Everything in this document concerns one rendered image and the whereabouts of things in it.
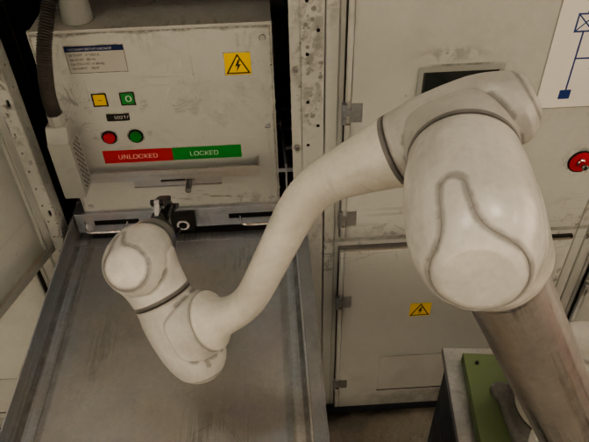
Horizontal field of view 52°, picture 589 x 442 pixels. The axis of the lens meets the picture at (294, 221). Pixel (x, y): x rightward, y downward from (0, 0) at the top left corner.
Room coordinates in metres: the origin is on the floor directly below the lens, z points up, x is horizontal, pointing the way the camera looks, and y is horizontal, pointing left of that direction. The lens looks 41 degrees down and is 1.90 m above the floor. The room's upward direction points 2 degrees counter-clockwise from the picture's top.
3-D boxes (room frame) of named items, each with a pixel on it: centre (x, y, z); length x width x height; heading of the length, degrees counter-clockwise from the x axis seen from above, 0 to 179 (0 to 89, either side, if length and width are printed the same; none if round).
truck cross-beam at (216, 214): (1.19, 0.28, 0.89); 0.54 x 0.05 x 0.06; 92
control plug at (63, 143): (1.10, 0.49, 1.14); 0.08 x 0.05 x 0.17; 2
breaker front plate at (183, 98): (1.17, 0.28, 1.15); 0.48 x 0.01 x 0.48; 92
